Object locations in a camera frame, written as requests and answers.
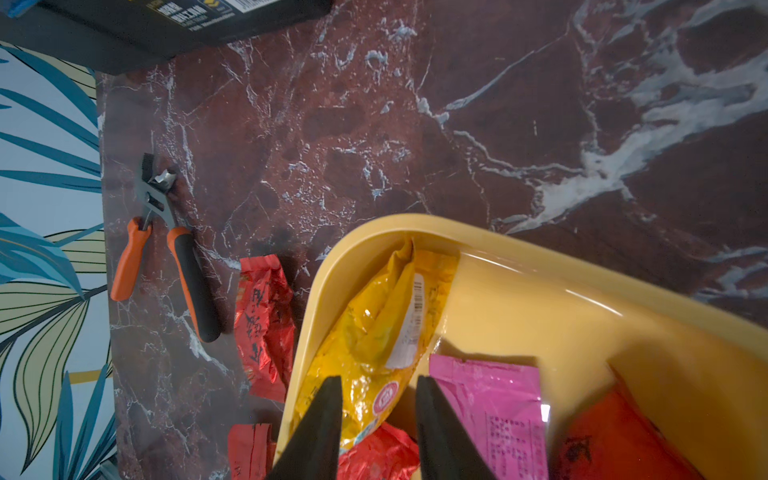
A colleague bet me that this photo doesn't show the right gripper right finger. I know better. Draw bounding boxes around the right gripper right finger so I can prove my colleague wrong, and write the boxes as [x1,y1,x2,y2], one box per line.
[416,376,495,480]

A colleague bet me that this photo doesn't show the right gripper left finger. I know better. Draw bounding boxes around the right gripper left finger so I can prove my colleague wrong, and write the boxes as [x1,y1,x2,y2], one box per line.
[266,376,343,480]

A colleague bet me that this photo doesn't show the yellow tea bag with labels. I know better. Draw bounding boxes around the yellow tea bag with labels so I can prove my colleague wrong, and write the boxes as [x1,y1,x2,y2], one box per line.
[291,239,459,452]

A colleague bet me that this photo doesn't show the yellow plastic storage box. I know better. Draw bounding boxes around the yellow plastic storage box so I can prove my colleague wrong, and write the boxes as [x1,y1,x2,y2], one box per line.
[277,214,767,479]

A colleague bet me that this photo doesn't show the orange handled pliers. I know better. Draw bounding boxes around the orange handled pliers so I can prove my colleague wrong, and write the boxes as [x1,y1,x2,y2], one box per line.
[110,153,223,343]

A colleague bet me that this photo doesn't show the yellow black toolbox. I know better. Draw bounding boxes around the yellow black toolbox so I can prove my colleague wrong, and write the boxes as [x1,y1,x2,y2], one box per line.
[1,0,333,75]

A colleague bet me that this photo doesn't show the red crinkled tea bag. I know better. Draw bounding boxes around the red crinkled tea bag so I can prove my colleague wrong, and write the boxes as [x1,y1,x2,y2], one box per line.
[233,255,296,403]

